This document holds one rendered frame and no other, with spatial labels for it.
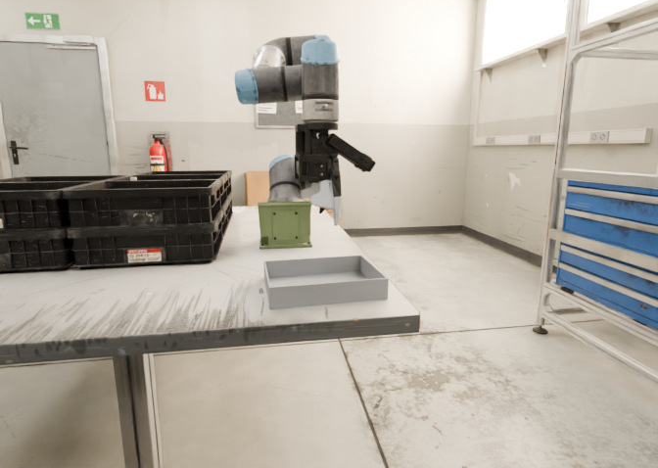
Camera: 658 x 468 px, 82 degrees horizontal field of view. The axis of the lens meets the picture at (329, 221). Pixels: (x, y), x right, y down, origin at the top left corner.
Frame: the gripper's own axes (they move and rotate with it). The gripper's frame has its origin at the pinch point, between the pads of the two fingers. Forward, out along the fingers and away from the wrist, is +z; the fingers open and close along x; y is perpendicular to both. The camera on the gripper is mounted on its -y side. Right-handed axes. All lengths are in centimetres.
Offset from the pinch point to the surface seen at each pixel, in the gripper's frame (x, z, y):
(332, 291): 0.2, 16.1, -0.3
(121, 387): 1, 33, 44
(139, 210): -38, 2, 47
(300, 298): 0.2, 17.0, 6.9
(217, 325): 5.4, 19.1, 24.0
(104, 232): -38, 8, 56
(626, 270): -48, 37, -143
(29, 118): -369, -44, 221
